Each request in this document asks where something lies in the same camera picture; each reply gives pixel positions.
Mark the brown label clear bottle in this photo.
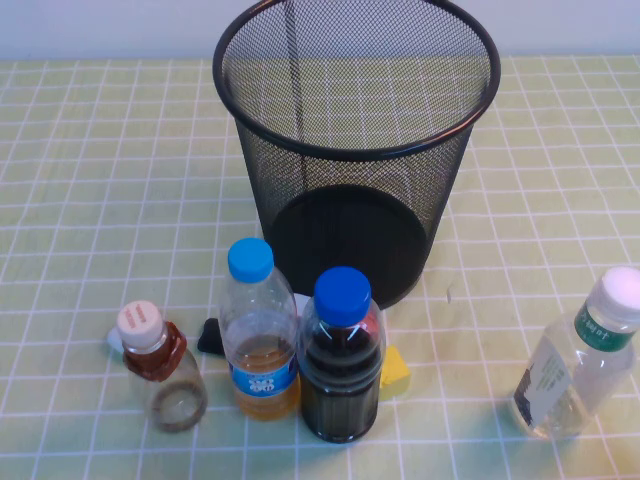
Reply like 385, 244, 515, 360
117, 299, 209, 434

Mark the green label clear bottle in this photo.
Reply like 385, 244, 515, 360
509, 265, 640, 441

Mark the black mesh wastebasket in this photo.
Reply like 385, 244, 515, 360
212, 0, 502, 310

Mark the orange liquid bottle blue label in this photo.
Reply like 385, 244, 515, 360
218, 237, 302, 422

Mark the dark cola bottle blue cap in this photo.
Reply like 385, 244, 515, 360
297, 266, 388, 444

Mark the small black object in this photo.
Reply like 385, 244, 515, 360
196, 317, 225, 357

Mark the yellow block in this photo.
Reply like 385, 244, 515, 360
379, 344, 413, 401

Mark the green checked tablecloth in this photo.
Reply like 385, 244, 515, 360
0, 54, 640, 480

